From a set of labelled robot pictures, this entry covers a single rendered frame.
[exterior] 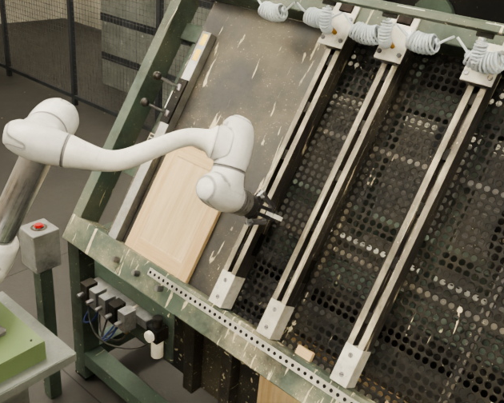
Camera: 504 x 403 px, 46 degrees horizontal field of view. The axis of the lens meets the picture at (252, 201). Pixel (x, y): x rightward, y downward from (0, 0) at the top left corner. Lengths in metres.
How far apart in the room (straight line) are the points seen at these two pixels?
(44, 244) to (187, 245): 0.62
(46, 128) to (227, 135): 0.52
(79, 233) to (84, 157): 0.97
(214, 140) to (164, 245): 0.76
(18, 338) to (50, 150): 0.73
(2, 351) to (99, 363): 0.94
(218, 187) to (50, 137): 0.50
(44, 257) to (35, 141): 0.93
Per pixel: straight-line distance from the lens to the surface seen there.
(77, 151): 1.78
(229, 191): 1.74
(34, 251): 2.60
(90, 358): 3.08
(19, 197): 2.09
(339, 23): 2.19
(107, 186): 2.76
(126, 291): 2.50
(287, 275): 2.02
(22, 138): 1.80
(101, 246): 2.60
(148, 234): 2.48
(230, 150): 1.77
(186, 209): 2.38
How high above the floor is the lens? 2.22
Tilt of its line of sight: 27 degrees down
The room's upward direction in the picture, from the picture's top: 5 degrees clockwise
